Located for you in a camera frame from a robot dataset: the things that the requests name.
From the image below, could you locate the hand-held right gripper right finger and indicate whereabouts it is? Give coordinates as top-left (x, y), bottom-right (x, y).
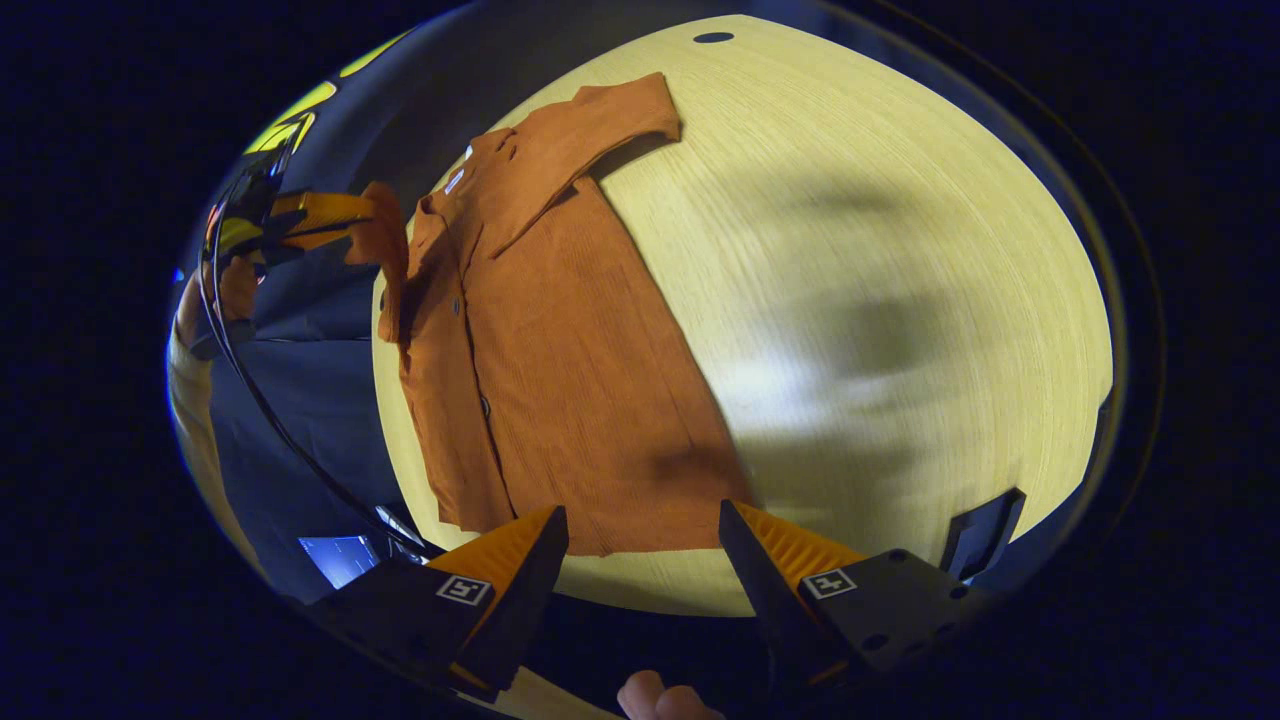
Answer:
top-left (718, 500), bottom-right (1001, 691)

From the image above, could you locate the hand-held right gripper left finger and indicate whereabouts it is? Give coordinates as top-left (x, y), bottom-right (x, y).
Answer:
top-left (305, 505), bottom-right (569, 701)

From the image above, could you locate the orange button-up jacket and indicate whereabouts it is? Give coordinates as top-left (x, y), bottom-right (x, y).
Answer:
top-left (345, 72), bottom-right (756, 557)

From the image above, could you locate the black backdrop cloth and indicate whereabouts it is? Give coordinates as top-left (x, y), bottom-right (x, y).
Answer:
top-left (190, 25), bottom-right (471, 601)

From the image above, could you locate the blue computer monitor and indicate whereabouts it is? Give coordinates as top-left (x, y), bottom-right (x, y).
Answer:
top-left (298, 535), bottom-right (383, 591)

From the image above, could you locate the black chair back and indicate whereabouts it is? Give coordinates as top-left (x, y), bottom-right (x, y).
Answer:
top-left (940, 487), bottom-right (1028, 583)

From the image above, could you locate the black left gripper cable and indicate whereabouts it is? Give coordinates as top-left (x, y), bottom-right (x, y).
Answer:
top-left (198, 170), bottom-right (441, 557)

